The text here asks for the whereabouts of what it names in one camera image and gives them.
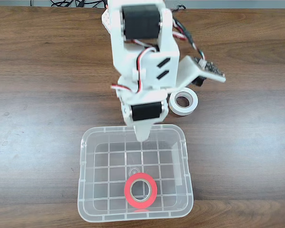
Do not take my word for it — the red tape roll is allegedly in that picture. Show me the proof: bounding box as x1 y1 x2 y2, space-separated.
124 172 158 209

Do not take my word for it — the clear plastic storage box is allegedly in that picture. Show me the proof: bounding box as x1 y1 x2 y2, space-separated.
77 123 195 223

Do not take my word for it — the white tape roll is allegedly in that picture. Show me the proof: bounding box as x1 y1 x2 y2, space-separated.
168 87 199 117

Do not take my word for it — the red white black servo cable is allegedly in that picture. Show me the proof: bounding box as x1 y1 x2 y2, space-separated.
110 45 157 94

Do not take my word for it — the bare circuit board camera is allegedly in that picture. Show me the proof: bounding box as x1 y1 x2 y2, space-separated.
175 56 226 88

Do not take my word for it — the camera cable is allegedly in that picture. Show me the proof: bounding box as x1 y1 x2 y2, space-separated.
172 16 207 66

